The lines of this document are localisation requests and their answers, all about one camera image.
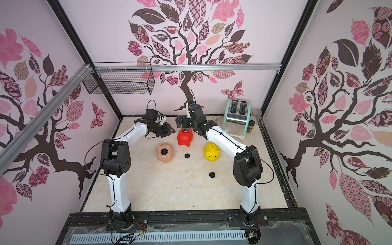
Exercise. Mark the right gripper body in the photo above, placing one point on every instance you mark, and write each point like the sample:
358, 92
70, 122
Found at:
185, 121

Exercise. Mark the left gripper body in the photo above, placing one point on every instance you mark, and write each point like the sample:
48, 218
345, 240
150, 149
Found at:
162, 130

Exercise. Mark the red piggy bank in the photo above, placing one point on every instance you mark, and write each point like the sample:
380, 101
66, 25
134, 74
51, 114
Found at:
185, 137

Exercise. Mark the peach piggy bank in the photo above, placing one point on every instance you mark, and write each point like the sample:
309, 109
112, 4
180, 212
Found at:
165, 153

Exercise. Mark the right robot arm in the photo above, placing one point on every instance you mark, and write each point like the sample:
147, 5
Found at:
247, 167

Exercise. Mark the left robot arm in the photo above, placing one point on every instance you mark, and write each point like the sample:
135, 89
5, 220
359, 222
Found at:
116, 162

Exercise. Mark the yellow piggy bank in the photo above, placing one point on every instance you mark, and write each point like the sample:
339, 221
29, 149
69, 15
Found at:
211, 152

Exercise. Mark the mint chrome toaster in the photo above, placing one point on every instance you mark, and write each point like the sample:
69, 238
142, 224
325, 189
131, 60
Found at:
236, 118

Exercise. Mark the glass jar behind toaster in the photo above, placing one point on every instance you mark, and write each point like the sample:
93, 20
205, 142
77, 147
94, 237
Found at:
254, 119

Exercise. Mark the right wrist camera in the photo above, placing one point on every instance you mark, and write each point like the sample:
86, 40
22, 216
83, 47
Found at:
190, 107

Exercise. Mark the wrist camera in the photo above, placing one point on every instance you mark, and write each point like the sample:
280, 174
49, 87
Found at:
155, 116
190, 107

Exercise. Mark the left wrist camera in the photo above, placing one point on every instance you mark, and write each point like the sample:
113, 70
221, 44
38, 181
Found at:
155, 116

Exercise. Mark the back aluminium rail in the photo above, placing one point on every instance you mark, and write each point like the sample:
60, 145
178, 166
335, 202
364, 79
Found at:
170, 68

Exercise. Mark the aluminium rail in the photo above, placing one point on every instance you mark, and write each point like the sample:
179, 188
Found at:
12, 150
170, 68

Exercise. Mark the black wire basket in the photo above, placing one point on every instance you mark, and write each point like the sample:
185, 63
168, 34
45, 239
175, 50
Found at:
121, 78

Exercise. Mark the white slotted cable duct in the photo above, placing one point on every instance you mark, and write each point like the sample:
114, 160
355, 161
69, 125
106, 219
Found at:
157, 237

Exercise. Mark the black base frame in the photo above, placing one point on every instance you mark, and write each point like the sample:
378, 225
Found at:
291, 226

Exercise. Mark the left aluminium rail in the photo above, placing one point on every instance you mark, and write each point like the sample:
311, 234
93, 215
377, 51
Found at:
12, 150

